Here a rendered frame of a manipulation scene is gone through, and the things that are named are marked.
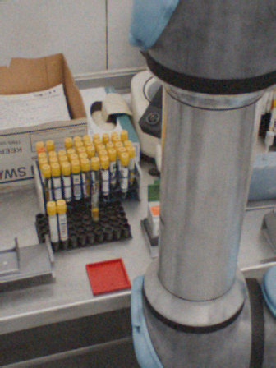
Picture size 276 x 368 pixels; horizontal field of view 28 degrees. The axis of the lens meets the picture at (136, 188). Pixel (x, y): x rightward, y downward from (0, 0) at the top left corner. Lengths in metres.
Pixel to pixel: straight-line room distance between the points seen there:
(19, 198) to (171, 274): 0.63
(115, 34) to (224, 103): 1.02
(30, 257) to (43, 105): 0.46
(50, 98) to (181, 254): 0.85
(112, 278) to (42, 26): 0.67
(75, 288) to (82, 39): 0.68
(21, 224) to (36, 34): 0.51
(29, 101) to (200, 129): 0.92
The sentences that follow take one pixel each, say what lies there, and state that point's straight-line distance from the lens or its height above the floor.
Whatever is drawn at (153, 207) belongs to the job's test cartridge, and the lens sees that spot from 1.02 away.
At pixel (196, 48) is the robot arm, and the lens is 0.41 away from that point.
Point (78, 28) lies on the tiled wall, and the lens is 1.42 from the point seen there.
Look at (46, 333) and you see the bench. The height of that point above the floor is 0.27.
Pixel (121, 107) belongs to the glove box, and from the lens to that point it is 1.27.
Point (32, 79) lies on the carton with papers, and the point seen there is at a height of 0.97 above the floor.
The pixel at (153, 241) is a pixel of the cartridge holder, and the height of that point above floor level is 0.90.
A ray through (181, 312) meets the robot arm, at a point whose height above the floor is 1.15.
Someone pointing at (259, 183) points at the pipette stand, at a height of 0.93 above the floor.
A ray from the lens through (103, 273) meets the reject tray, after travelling 1.01.
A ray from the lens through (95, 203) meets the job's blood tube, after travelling 1.03.
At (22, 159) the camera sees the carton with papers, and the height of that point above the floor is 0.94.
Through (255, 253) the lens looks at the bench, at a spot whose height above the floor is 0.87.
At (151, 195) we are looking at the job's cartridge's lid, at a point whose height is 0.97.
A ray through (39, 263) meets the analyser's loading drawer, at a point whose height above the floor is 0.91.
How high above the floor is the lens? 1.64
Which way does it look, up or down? 40 degrees down
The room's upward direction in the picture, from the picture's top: 2 degrees clockwise
